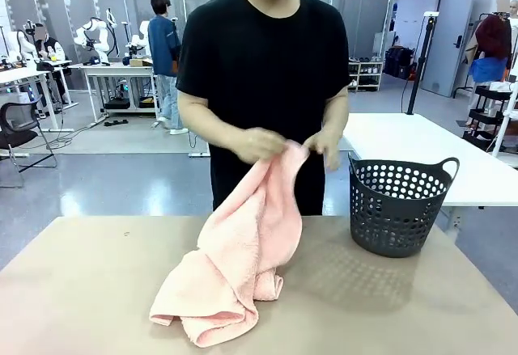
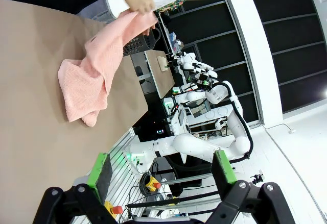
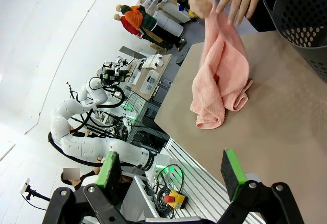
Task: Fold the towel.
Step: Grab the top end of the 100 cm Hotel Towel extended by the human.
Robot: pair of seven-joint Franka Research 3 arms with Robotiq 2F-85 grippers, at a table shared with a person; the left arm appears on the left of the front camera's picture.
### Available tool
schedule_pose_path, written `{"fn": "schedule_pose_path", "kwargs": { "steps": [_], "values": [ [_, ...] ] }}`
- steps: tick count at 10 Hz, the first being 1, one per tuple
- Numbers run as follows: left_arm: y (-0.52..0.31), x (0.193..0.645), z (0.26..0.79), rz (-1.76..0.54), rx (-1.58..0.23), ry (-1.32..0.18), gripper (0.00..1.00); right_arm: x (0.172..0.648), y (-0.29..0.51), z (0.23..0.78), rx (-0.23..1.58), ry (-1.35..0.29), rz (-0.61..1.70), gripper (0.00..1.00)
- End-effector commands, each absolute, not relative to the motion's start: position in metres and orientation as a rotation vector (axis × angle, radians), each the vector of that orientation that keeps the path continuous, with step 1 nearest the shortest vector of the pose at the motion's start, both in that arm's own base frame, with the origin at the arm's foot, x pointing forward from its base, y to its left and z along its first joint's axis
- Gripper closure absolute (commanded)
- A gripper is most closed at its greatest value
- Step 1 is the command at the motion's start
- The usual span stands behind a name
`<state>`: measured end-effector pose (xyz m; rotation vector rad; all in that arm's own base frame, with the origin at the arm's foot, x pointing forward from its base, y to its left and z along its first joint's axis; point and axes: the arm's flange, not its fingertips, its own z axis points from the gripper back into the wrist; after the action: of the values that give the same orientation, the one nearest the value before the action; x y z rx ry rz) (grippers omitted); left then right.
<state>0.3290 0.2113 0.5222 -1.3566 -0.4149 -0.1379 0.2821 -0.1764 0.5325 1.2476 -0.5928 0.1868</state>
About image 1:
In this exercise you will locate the person's left hand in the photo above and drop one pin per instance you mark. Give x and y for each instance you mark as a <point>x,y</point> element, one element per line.
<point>325,146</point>

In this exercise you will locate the person's right hand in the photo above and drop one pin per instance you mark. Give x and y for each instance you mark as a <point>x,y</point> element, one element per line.
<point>259,144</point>

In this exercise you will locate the pink terry towel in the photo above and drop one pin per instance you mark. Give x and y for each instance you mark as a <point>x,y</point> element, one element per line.
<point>243,250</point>

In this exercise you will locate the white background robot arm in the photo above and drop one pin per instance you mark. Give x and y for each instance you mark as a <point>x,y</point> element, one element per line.
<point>95,33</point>
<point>142,39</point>
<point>22,43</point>

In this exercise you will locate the person's right forearm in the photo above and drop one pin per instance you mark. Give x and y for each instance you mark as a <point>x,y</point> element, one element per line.
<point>202,124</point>

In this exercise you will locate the person's left forearm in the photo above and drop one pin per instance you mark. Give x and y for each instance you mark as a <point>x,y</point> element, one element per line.
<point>338,108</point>

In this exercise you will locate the person in black t-shirt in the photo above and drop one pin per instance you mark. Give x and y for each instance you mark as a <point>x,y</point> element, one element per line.
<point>263,72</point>

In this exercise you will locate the white shoe shelf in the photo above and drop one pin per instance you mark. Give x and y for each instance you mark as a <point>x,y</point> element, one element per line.
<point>366,76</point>

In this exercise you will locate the dark grey perforated laundry basket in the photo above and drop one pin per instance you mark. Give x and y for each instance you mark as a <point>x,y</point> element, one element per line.
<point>388,227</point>

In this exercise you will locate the white table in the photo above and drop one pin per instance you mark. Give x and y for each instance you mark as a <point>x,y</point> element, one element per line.
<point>429,144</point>

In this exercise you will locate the black suitcase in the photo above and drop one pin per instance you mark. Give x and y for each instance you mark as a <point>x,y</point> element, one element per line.
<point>398,63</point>

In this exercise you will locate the person in blue jacket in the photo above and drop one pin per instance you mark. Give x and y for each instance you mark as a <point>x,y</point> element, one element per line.
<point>164,47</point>

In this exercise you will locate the black floor power strip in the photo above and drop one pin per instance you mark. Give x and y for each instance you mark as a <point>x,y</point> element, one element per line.
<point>116,122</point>

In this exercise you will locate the brown cardboard box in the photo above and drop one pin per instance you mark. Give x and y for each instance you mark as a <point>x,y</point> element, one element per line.
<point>139,62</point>

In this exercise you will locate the white desk with cardboard box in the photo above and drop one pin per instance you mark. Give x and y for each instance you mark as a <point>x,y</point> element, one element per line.
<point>117,68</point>

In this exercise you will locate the grey door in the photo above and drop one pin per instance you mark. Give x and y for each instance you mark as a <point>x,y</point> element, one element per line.
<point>449,39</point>

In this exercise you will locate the black utility cart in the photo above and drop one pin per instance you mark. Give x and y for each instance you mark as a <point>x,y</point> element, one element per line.
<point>487,106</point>

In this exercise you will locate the blue bag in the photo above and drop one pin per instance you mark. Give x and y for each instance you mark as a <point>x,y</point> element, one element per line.
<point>487,70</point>

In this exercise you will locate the dark red hanging garment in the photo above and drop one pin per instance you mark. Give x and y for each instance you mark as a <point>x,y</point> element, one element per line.
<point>493,37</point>

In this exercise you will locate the person in black vest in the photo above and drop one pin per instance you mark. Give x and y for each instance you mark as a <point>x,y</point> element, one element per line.
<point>50,49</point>

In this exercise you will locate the white mannequin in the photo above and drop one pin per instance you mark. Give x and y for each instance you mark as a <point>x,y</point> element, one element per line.
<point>514,15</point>

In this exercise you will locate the black mesh office chair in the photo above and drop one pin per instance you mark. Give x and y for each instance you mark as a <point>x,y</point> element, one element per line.
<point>18,128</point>

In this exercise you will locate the white desk with monitor gear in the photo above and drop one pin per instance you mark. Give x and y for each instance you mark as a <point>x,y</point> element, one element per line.
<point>24,74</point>

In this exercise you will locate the black camera stand pole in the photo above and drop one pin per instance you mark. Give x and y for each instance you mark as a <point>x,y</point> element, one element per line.
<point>421,64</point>

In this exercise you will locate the white metal frame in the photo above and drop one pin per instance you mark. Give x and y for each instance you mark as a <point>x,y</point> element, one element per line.
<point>506,124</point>

